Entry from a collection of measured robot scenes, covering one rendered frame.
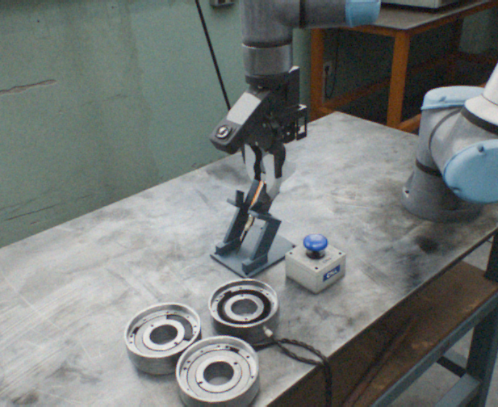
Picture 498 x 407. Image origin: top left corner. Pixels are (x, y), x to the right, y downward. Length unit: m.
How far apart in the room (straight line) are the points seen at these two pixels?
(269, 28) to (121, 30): 1.65
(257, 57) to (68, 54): 1.58
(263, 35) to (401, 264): 0.44
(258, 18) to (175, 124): 1.87
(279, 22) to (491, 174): 0.38
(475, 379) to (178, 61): 1.78
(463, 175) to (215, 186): 0.54
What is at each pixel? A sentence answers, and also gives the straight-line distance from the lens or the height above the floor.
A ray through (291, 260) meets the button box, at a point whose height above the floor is 0.84.
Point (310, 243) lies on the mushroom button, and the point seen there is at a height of 0.87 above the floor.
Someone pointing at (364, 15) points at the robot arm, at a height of 1.20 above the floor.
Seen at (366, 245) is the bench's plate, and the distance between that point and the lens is 0.98.
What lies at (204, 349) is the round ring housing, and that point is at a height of 0.83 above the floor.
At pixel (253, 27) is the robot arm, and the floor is 1.19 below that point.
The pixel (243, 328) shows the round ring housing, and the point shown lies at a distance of 0.75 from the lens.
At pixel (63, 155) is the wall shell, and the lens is 2.39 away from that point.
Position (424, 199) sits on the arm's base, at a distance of 1.06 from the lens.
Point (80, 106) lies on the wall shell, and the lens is 2.37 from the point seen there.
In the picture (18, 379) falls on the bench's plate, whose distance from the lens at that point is 0.83.
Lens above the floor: 1.36
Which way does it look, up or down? 31 degrees down
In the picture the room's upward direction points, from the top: 3 degrees counter-clockwise
